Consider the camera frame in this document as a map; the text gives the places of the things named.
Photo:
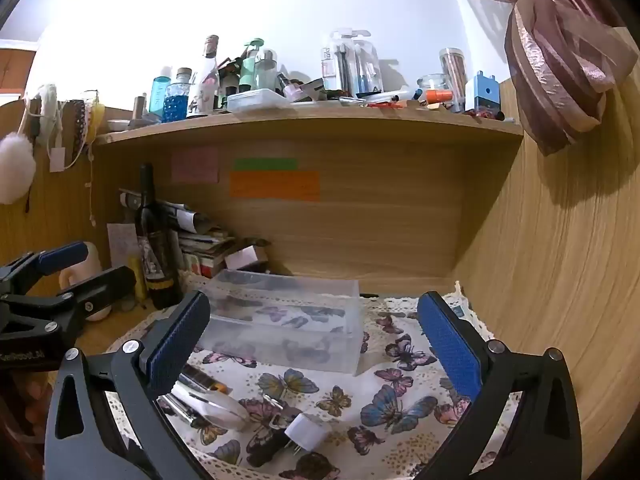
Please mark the dark wine bottle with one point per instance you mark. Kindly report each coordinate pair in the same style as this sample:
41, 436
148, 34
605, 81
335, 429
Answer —
156, 255

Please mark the white paper card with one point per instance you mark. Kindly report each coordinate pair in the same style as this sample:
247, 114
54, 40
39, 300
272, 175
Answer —
121, 244

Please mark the orange sticky note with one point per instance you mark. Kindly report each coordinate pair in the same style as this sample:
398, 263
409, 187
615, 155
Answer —
274, 186

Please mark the white fluffy pompom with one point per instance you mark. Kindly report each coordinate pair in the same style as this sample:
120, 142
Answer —
15, 167

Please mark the dark patterned headband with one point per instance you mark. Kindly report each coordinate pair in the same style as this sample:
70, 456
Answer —
76, 125

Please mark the small black tube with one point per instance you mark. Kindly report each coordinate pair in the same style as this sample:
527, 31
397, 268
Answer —
265, 450

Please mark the clear bottle with silver cap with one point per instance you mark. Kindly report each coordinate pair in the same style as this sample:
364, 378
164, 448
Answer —
266, 71

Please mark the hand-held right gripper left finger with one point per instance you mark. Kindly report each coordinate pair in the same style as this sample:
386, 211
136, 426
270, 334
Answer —
180, 342

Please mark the yellow tube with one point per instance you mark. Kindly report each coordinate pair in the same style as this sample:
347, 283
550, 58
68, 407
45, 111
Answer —
138, 277

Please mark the small white box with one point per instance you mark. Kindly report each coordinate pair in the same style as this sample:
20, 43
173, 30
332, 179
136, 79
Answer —
244, 258

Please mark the clear lidded plastic case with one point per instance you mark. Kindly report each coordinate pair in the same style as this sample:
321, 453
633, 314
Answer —
256, 100

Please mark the green pump bottle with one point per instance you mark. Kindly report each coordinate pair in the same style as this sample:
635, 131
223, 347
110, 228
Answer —
248, 67

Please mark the rolled magazine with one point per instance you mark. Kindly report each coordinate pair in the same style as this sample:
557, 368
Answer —
182, 216

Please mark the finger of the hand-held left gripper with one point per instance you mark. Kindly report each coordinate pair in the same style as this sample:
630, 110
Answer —
107, 282
62, 256

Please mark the round glass jar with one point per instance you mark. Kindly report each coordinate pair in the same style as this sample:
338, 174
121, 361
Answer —
432, 86

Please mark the wooden shelf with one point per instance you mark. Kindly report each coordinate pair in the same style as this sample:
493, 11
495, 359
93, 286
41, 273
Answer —
310, 120

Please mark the orange capped marker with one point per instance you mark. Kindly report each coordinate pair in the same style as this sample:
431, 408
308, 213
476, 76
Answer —
440, 96

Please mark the blue liquid bottle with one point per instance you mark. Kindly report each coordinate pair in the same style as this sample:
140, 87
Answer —
161, 95

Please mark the silver lipstick tube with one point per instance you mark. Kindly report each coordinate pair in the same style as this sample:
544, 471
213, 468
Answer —
204, 379

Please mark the cream plastic bottle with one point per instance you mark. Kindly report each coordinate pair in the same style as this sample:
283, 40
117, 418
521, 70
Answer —
90, 260

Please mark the butterfly print lace tablecloth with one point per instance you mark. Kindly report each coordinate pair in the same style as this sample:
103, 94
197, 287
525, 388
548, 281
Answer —
350, 400

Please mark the small pink bottle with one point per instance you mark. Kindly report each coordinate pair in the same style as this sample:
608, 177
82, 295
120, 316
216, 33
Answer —
292, 92

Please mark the pink sticky note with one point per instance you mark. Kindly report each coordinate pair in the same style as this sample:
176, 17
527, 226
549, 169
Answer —
195, 166

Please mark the tall clear tube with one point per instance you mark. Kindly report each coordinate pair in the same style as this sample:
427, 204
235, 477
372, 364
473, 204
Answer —
452, 75

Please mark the white paper tag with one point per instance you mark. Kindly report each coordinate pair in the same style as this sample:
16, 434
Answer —
57, 158

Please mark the white plug adapter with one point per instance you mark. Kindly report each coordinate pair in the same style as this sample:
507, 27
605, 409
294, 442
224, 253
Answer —
306, 431

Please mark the stack of books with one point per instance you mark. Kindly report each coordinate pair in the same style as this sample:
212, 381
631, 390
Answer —
202, 255

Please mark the white printed bottle with cork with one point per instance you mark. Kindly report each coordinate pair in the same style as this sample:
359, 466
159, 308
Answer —
204, 85

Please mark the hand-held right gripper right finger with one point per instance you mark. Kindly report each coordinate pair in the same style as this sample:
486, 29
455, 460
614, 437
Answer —
450, 347

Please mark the clear brush package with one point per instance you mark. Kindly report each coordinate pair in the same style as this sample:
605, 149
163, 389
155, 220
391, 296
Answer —
347, 67

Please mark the pink sheer curtain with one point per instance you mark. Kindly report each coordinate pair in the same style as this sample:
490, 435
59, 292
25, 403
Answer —
550, 50

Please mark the green sticky note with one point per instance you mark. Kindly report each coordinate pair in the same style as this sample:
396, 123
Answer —
265, 164

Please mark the clear plastic storage box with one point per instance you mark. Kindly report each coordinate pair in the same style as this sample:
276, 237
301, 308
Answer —
285, 327

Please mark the blue and white box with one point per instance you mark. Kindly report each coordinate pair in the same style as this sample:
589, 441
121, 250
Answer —
481, 94

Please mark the blue dotted jar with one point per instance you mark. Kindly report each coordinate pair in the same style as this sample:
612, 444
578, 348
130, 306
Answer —
177, 102

